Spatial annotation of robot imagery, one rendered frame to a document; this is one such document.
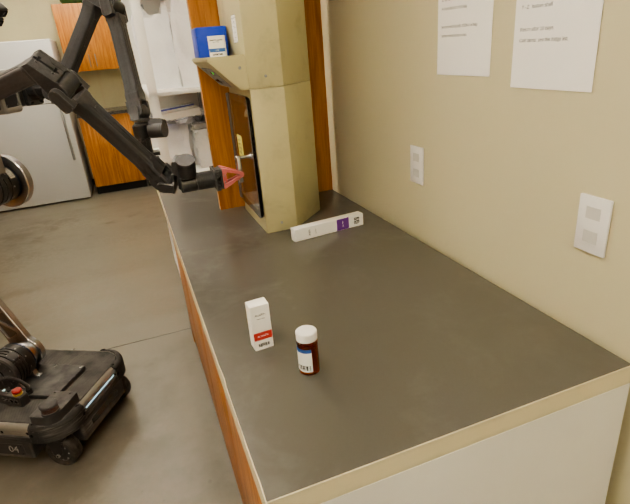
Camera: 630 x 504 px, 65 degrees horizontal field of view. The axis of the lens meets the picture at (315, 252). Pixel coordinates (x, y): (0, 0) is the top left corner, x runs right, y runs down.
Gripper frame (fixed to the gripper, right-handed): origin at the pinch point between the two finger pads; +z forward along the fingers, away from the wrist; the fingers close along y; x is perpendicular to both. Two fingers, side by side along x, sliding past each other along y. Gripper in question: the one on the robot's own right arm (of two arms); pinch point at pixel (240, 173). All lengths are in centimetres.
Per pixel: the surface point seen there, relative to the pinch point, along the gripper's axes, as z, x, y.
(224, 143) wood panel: 1.6, -5.3, 31.7
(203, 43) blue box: -2.9, -40.7, 13.1
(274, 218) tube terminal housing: 8.1, 16.0, -5.1
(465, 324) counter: 28, 22, -84
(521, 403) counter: 21, 22, -108
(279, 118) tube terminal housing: 14.0, -16.5, -5.3
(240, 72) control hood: 3.7, -31.4, -5.5
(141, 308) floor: -51, 113, 153
